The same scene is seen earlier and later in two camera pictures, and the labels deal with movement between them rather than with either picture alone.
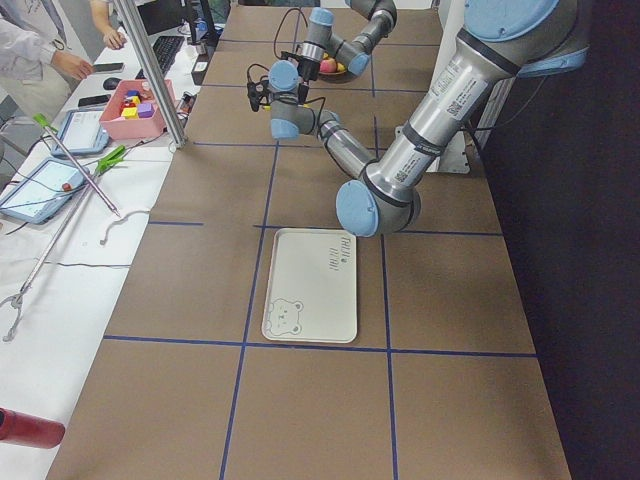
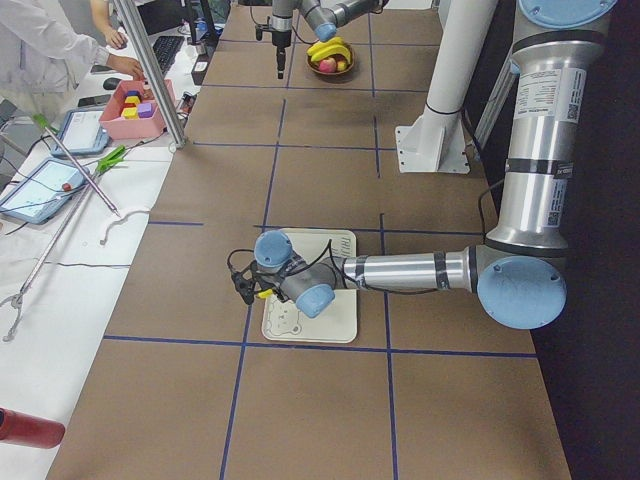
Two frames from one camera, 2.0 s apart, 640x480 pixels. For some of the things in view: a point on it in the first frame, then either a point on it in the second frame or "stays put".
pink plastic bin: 131,110 stays put
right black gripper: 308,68 to 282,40
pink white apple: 328,65 stays put
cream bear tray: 311,286 stays put
